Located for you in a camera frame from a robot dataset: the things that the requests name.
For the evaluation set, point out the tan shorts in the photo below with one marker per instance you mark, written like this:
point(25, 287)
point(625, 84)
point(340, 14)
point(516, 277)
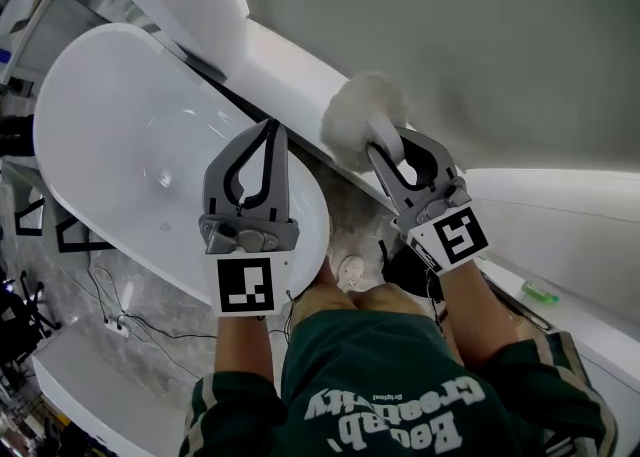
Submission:
point(380, 297)

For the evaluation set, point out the dark green printed shirt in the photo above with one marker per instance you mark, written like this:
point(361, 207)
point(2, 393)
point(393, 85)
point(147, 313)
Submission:
point(380, 385)

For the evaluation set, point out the fluffy white cleaning tool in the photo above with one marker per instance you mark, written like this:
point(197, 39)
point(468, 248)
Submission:
point(352, 120)

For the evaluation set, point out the person's right forearm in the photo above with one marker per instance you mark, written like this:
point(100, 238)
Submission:
point(475, 310)

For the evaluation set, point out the white storage shelf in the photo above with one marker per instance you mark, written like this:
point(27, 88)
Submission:
point(25, 10)

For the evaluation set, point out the white power strip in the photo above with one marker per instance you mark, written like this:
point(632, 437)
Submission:
point(118, 328)

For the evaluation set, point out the white ledge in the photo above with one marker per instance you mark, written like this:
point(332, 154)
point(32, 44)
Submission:
point(285, 75)

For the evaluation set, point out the white bench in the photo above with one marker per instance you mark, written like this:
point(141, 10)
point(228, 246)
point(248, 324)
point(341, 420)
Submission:
point(105, 395)

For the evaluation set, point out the small green bottle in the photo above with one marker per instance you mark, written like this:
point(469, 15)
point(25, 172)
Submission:
point(539, 292)

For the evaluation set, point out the white shoe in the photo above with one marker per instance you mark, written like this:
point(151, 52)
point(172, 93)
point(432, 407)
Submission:
point(351, 271)

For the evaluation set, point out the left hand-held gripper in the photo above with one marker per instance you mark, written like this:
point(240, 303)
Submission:
point(245, 285)

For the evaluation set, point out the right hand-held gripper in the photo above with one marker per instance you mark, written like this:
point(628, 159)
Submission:
point(450, 240)

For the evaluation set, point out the person's left forearm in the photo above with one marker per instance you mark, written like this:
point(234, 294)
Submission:
point(245, 345)

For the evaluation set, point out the white oval bathtub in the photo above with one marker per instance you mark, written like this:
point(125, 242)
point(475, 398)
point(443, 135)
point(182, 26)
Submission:
point(125, 135)

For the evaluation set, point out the black pouch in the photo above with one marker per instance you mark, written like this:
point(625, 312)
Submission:
point(407, 272)

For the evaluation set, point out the black tripod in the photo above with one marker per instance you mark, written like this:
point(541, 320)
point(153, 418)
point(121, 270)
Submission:
point(22, 317)

